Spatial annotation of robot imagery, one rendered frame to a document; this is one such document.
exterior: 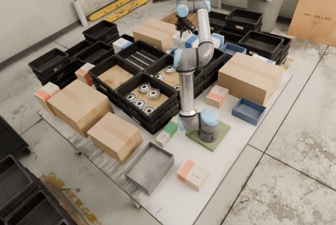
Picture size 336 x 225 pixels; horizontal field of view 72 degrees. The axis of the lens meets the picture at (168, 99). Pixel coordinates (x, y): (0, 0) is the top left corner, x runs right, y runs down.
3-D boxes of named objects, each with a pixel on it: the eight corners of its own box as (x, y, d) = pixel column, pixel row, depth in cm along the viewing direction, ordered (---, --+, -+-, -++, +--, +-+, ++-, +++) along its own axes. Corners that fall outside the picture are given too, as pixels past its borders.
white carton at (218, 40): (213, 40, 234) (213, 32, 227) (223, 44, 227) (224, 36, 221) (201, 50, 225) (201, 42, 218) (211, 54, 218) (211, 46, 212)
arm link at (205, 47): (218, 58, 130) (209, -6, 150) (199, 60, 131) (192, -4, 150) (216, 69, 140) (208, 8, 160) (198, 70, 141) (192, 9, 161)
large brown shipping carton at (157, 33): (181, 43, 253) (179, 26, 239) (163, 57, 239) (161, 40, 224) (153, 33, 273) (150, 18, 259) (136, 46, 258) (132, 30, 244)
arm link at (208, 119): (219, 133, 154) (220, 121, 144) (198, 134, 155) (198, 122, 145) (216, 118, 162) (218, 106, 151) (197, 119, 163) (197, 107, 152)
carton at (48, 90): (53, 88, 201) (49, 81, 196) (62, 92, 196) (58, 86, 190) (38, 100, 193) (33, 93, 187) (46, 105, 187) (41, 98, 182)
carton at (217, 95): (215, 90, 198) (215, 84, 192) (228, 95, 192) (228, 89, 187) (205, 103, 190) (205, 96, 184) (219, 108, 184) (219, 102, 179)
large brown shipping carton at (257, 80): (278, 86, 193) (284, 68, 178) (261, 109, 179) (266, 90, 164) (235, 69, 213) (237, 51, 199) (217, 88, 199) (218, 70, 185)
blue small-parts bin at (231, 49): (245, 55, 215) (246, 48, 210) (237, 63, 208) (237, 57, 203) (226, 48, 226) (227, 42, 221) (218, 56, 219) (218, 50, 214)
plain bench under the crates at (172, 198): (275, 123, 251) (293, 74, 201) (188, 264, 174) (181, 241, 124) (163, 72, 332) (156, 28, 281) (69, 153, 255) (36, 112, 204)
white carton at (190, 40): (201, 46, 184) (201, 36, 178) (192, 54, 178) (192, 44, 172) (181, 39, 194) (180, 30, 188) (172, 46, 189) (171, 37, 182)
